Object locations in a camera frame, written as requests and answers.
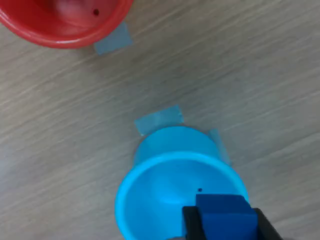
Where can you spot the blue cube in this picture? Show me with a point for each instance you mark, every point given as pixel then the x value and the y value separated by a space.
pixel 225 217

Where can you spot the blue plastic cup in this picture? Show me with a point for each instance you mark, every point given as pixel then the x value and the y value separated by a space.
pixel 155 200

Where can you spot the red plastic cup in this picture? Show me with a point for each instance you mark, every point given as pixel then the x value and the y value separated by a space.
pixel 50 30

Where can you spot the blue tape piece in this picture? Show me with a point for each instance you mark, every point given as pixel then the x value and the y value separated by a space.
pixel 115 40
pixel 220 146
pixel 157 120

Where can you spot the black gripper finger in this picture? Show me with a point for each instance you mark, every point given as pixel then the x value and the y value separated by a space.
pixel 193 225
pixel 267 225

